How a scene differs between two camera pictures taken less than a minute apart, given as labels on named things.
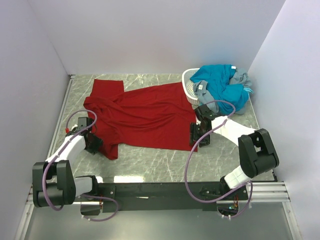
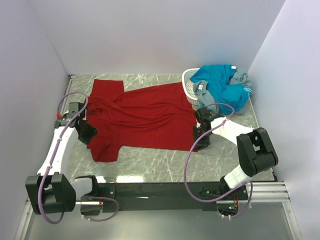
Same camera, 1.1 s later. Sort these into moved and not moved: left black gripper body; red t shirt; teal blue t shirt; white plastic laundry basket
Moved: left black gripper body
Not moved: red t shirt; teal blue t shirt; white plastic laundry basket
